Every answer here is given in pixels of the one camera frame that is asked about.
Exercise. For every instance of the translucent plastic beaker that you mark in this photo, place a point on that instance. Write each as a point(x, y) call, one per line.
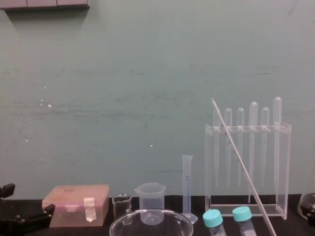
point(151, 199)

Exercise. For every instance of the clear acrylic rack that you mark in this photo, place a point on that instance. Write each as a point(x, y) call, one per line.
point(284, 172)

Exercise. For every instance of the teal capped centrifuge tube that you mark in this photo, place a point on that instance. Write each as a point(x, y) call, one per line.
point(242, 214)
point(212, 218)

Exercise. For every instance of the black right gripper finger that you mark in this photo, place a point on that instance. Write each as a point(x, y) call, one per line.
point(309, 211)

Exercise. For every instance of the glass flask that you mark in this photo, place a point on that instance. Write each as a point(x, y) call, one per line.
point(305, 196)

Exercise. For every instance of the grey wall cabinet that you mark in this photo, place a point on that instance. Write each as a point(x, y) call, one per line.
point(44, 3)

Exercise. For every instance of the plastic graduated cylinder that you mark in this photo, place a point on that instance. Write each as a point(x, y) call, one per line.
point(187, 186)

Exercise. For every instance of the clear tape strip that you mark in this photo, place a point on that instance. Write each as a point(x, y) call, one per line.
point(89, 209)

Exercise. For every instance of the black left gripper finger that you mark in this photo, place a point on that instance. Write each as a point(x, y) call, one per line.
point(7, 190)
point(37, 216)

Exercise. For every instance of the small glass beaker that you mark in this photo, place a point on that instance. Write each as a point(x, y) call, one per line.
point(121, 206)

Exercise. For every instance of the pink translucent plastic box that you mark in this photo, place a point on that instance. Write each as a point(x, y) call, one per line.
point(73, 204)

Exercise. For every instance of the large clear plastic pipette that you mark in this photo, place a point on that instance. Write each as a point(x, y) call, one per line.
point(277, 110)

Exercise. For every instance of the round glass dish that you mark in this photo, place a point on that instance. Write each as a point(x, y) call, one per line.
point(130, 227)

